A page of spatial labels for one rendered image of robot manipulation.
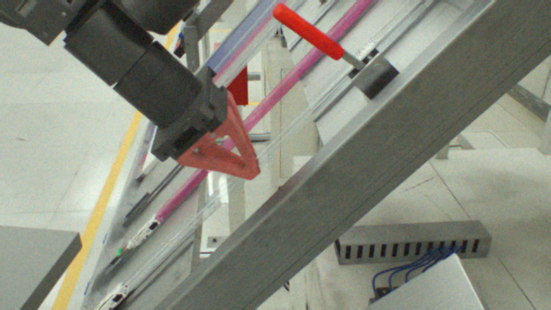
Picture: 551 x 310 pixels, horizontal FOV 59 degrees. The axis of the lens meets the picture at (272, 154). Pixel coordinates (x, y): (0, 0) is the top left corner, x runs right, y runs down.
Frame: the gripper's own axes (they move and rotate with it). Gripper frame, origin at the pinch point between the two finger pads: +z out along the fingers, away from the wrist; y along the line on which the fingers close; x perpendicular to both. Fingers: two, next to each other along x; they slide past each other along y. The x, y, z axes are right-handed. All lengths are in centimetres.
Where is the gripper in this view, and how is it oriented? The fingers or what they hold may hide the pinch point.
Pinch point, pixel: (250, 166)
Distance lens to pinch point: 47.9
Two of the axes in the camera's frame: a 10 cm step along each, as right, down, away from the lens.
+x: -7.4, 6.1, 2.8
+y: -0.8, -4.9, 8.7
